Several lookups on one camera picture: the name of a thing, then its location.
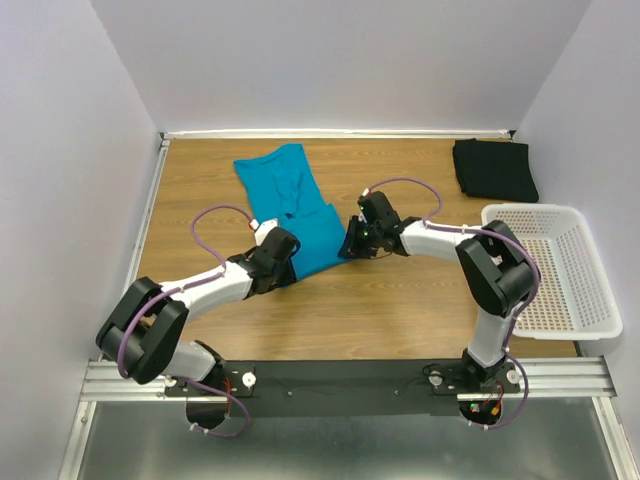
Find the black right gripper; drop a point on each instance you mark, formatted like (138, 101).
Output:
(349, 245)

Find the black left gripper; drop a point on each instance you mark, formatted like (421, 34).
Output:
(288, 278)

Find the blue t shirt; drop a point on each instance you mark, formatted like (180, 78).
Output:
(281, 186)

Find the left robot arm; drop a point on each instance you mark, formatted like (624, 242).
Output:
(142, 333)

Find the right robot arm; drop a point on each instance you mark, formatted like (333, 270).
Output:
(501, 276)

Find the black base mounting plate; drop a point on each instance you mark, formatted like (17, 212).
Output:
(333, 388)

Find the folded black t shirt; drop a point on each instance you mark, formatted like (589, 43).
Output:
(494, 170)

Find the white plastic basket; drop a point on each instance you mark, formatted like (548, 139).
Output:
(575, 301)

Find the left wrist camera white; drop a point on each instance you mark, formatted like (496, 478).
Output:
(262, 229)

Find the aluminium left rail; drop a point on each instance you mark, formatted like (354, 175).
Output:
(141, 226)

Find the aluminium rail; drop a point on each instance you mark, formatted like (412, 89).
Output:
(310, 133)
(141, 226)
(546, 378)

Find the aluminium back rail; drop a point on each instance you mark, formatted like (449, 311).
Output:
(310, 133)

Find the aluminium front rail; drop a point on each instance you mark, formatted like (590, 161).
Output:
(546, 378)

